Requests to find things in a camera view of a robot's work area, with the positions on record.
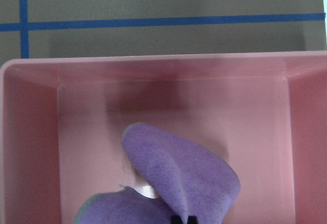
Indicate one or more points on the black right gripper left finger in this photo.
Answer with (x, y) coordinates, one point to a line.
(175, 219)

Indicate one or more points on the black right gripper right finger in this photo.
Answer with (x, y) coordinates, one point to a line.
(192, 220)

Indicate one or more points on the purple microfibre cloth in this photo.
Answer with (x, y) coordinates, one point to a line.
(189, 180)

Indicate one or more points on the pink plastic bin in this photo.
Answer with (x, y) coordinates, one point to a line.
(227, 138)

